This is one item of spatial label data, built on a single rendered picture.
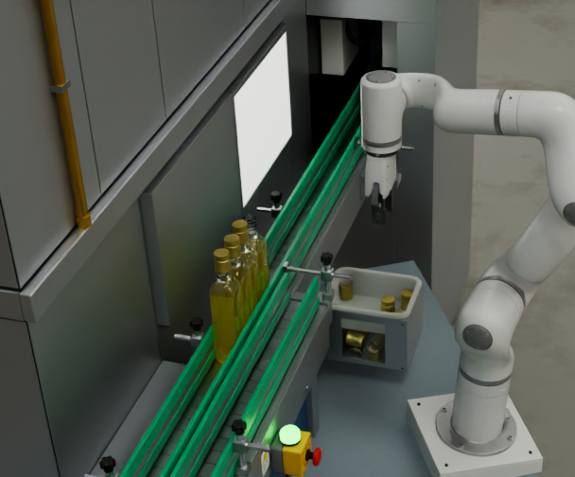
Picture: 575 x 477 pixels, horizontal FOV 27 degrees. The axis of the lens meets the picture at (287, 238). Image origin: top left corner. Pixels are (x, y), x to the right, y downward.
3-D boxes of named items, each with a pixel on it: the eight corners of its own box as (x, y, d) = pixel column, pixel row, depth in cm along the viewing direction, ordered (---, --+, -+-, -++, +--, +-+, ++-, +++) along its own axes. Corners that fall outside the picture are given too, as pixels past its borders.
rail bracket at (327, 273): (287, 288, 288) (285, 245, 281) (354, 298, 283) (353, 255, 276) (283, 295, 285) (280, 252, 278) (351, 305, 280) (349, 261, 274)
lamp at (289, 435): (283, 431, 254) (283, 420, 252) (304, 434, 253) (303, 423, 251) (276, 445, 250) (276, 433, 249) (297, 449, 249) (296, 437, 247)
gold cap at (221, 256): (233, 272, 253) (231, 255, 251) (217, 274, 253) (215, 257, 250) (229, 263, 256) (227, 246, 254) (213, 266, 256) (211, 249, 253)
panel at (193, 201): (284, 135, 333) (277, 22, 315) (294, 136, 332) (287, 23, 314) (157, 324, 262) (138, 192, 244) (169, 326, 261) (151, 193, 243)
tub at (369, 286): (338, 292, 307) (337, 264, 303) (423, 305, 301) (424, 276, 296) (319, 332, 294) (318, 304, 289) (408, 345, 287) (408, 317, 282)
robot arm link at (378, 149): (368, 122, 252) (368, 134, 254) (357, 141, 246) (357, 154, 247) (406, 126, 250) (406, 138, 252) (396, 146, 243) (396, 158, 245)
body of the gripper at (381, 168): (370, 130, 254) (371, 175, 260) (357, 152, 246) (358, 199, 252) (405, 133, 252) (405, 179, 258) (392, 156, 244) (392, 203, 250)
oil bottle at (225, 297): (224, 346, 270) (217, 269, 259) (247, 350, 269) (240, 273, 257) (215, 362, 266) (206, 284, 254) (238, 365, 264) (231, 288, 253)
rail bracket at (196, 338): (182, 358, 268) (176, 310, 261) (210, 362, 266) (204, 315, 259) (175, 369, 265) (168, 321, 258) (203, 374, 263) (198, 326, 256)
